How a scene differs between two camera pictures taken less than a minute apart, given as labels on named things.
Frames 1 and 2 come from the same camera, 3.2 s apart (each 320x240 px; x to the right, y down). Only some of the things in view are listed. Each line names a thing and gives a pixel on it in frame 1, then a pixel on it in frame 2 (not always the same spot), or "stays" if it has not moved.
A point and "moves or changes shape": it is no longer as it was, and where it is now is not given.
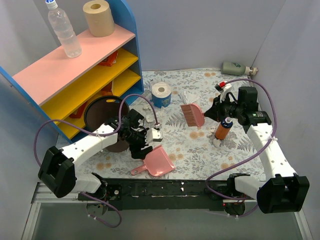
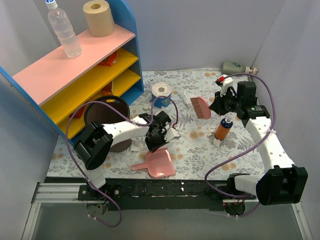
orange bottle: (223, 128) stays
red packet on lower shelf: (79, 112) stays
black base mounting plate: (171, 195) stays
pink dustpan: (157, 163) moves or changes shape
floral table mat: (203, 137) stays
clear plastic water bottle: (60, 22) stays
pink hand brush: (194, 114) → (201, 107)
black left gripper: (139, 146) → (155, 139)
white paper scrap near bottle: (212, 130) stays
